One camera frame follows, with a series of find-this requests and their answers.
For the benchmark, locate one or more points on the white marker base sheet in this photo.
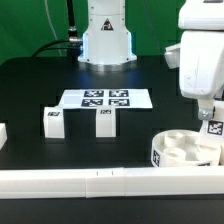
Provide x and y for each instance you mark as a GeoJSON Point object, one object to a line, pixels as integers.
{"type": "Point", "coordinates": [91, 98]}

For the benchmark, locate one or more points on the white left fence block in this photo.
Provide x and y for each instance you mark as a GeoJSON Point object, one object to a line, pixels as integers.
{"type": "Point", "coordinates": [3, 135]}

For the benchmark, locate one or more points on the white round stool seat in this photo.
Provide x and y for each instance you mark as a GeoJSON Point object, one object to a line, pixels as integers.
{"type": "Point", "coordinates": [181, 148]}

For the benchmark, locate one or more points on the white front fence bar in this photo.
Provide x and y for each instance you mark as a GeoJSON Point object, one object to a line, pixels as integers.
{"type": "Point", "coordinates": [112, 182]}

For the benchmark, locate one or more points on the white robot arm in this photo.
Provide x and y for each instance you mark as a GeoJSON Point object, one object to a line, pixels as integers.
{"type": "Point", "coordinates": [107, 42]}

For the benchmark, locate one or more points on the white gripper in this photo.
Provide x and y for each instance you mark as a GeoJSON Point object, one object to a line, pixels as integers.
{"type": "Point", "coordinates": [201, 71]}

